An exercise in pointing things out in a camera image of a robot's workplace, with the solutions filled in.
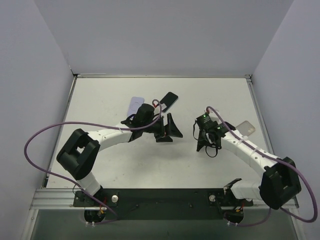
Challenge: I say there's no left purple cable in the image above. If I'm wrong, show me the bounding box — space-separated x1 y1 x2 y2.
23 98 161 225

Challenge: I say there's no aluminium front rail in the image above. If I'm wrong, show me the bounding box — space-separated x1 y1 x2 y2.
29 188 299 210

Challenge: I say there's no lilac phone case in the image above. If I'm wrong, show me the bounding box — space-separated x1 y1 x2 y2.
127 96 145 117

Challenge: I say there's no purple cable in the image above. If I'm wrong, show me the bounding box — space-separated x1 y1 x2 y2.
23 98 161 225
205 106 318 228

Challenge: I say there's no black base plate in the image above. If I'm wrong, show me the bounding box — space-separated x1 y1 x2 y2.
72 188 255 221

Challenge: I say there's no beige phone case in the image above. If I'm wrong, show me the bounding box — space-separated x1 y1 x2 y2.
235 120 256 136

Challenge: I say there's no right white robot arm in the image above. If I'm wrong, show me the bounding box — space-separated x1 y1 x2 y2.
193 113 302 210

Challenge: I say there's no dark smartphone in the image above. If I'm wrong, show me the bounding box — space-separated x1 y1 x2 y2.
160 91 179 113

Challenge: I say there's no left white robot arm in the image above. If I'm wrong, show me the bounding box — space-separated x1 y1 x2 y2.
56 103 183 206

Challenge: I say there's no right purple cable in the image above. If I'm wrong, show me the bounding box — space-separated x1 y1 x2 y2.
205 106 318 228

